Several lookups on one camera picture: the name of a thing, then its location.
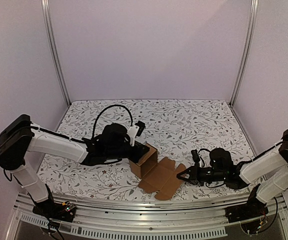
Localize aluminium front rail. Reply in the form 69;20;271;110
13;192;287;229

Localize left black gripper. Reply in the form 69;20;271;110
106;141;150;164

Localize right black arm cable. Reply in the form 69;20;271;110
197;147;215;168

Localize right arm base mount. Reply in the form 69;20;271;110
224;184;269;223

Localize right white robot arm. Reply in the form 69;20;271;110
176;129;288;218

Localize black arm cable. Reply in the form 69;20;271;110
197;147;215;168
90;104;135;141

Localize aluminium corner post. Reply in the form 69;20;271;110
229;0;259;108
41;0;72;107

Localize perforated metal strip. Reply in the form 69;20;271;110
20;208;229;240

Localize right aluminium corner post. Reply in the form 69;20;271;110
229;0;259;108

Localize left aluminium corner post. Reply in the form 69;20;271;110
41;0;72;107

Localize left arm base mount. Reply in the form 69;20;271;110
30;185;77;223

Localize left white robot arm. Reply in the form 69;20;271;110
0;114;150;217

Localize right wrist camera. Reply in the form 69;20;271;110
191;149;205;173

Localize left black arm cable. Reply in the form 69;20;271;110
90;104;135;141

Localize brown cardboard box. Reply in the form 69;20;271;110
129;143;186;201

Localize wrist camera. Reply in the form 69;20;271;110
191;149;205;173
127;121;146;147

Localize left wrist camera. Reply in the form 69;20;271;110
127;121;146;147

